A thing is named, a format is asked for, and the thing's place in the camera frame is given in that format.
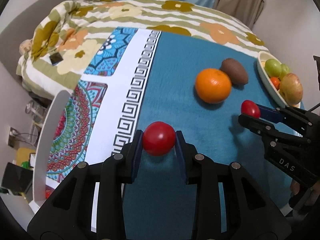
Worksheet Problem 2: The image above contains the small black card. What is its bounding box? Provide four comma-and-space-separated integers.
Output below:
49, 52, 63, 66

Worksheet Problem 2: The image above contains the green apple left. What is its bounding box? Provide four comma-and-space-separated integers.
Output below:
264, 59, 282, 77

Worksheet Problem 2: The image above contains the orange tangerine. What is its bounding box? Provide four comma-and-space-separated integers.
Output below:
270, 77, 280, 90

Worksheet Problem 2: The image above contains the wall power outlet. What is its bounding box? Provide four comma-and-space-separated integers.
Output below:
7, 126, 18, 148

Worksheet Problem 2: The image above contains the blue patterned cloth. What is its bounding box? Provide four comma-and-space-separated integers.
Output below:
44, 27, 304, 240

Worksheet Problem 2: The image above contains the red-yellow apple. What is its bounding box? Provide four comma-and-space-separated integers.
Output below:
279, 73, 303, 106

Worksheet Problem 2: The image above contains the green apple right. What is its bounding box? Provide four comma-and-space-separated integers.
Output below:
279, 63, 291, 80

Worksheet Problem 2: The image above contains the floral striped quilt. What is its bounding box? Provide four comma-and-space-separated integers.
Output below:
16, 0, 266, 99

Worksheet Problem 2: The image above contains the person's right hand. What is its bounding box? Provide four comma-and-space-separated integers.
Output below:
290, 179, 320, 207

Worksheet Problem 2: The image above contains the green apple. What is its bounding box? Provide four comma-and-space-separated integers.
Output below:
279, 63, 291, 80
264, 59, 282, 77

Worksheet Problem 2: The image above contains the large orange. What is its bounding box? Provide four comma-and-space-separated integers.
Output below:
195, 68, 232, 104

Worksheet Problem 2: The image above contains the grey headboard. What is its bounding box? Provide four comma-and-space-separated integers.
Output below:
1, 0, 66, 73

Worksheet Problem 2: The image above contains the brown kiwi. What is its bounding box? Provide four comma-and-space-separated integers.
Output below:
220, 58, 248, 86

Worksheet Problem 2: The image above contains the cream yellow plate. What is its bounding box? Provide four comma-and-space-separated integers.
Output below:
257, 51, 303, 108

